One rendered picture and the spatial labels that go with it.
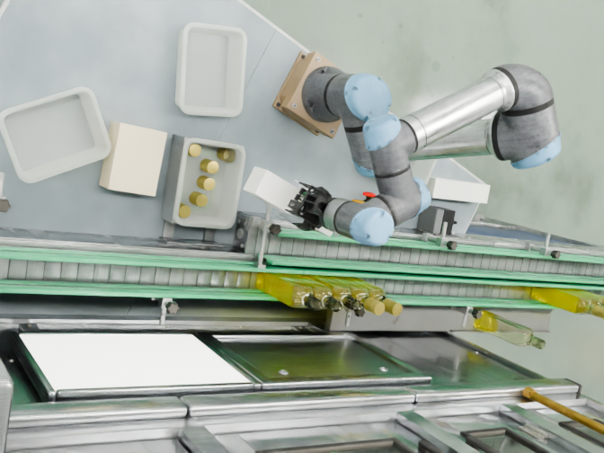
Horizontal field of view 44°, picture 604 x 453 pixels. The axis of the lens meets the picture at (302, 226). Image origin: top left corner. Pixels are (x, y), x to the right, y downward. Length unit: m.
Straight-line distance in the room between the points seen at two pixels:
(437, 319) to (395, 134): 1.06
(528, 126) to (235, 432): 0.90
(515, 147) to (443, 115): 0.26
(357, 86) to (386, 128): 0.42
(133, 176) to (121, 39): 0.33
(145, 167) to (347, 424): 0.79
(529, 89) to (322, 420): 0.82
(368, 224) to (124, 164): 0.68
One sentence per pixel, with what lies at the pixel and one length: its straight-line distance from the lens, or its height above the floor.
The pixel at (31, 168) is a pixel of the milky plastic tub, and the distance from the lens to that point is 1.88.
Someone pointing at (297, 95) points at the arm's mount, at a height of 0.83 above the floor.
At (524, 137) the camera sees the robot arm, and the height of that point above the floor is 1.41.
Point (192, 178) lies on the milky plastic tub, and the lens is 1.99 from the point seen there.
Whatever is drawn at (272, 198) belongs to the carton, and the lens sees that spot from 1.71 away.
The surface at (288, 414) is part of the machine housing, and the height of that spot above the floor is 1.41.
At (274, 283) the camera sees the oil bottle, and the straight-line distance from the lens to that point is 1.92.
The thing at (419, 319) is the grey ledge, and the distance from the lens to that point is 2.38.
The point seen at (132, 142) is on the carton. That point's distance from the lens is 1.86.
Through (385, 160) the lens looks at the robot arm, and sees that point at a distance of 1.49.
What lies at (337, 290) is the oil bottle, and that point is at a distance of 1.90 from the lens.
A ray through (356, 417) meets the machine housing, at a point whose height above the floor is 1.43.
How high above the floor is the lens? 2.58
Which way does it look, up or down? 56 degrees down
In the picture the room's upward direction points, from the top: 111 degrees clockwise
